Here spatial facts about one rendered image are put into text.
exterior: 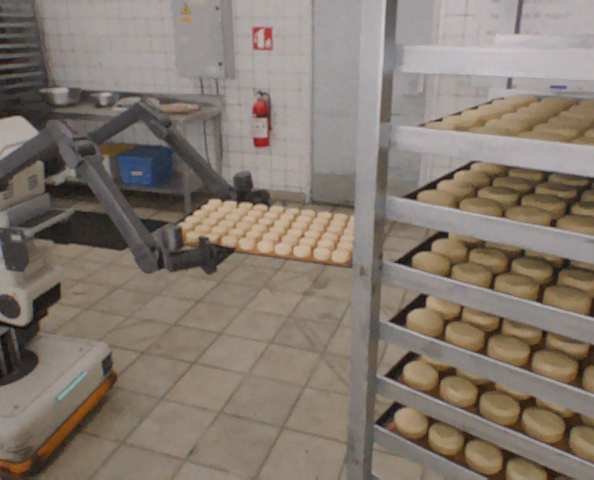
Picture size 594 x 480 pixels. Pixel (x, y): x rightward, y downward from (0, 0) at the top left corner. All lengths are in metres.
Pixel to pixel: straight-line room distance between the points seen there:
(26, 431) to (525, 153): 2.05
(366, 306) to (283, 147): 4.54
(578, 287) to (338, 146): 4.42
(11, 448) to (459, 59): 2.09
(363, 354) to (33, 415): 1.76
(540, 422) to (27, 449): 1.93
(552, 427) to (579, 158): 0.35
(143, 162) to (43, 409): 3.19
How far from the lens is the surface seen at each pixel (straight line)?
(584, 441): 0.80
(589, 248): 0.64
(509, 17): 1.07
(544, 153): 0.63
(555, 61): 0.62
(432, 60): 0.66
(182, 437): 2.52
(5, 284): 2.27
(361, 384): 0.81
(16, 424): 2.35
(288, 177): 5.28
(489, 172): 0.88
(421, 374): 0.85
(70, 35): 6.27
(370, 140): 0.67
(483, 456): 0.88
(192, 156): 2.08
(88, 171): 1.66
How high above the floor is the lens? 1.63
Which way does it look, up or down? 21 degrees down
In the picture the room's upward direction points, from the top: straight up
